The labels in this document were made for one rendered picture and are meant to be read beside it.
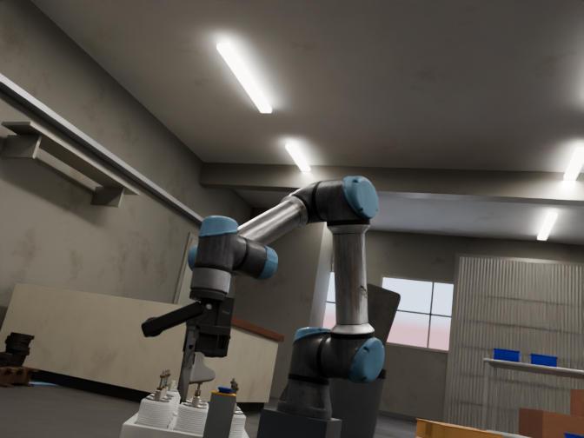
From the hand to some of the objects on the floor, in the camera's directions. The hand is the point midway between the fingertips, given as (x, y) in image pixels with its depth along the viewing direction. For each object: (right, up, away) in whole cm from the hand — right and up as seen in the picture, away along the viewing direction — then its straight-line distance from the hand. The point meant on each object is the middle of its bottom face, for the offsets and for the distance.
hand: (178, 400), depth 94 cm
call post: (-4, -47, +45) cm, 65 cm away
